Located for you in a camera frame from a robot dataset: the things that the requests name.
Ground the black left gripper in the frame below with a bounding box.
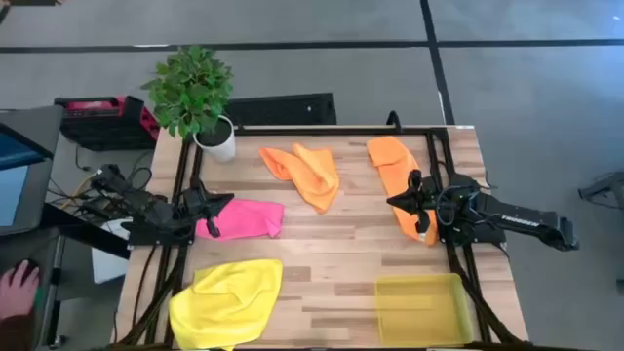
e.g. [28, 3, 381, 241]
[183, 175, 235, 240]

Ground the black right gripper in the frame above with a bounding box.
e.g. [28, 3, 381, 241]
[387, 169, 443, 236]

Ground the pink microfiber towel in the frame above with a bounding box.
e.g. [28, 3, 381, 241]
[194, 198, 286, 241]

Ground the orange microfiber towel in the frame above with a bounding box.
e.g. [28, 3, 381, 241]
[257, 141, 341, 215]
[366, 136, 439, 247]

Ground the yellow microfiber towel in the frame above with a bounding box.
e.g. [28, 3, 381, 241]
[168, 257, 285, 351]

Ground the person's forearm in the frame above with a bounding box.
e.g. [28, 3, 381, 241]
[0, 314, 35, 351]

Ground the white plant pot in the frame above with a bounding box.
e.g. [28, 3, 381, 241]
[192, 114, 237, 164]

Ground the yellow translucent plastic tray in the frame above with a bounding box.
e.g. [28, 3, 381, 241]
[373, 272, 475, 348]

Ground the black perforated metal case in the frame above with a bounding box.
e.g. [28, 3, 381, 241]
[224, 92, 337, 127]

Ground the green leafy plant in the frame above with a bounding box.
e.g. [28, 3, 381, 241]
[139, 44, 235, 140]

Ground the white box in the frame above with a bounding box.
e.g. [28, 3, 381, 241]
[91, 217, 131, 285]

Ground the red and black toolbox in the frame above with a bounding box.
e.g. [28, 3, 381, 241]
[53, 95, 161, 151]

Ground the dark grey desk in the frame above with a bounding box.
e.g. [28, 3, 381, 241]
[0, 202, 131, 351]

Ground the grey computer monitor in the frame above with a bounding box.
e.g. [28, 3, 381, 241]
[0, 104, 64, 238]

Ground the grey chair base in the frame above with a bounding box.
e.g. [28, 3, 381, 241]
[578, 170, 624, 212]

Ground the person's hand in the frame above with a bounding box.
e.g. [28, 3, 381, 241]
[0, 259, 41, 321]

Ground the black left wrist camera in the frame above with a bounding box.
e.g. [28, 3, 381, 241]
[187, 188, 209, 209]

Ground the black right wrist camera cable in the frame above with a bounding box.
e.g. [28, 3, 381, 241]
[435, 183, 464, 228]

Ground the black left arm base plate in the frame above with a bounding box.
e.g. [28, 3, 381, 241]
[127, 221, 196, 247]

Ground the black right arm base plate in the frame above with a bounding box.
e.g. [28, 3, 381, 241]
[438, 204, 507, 247]

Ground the yellow cable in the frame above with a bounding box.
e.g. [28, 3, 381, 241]
[61, 170, 106, 209]

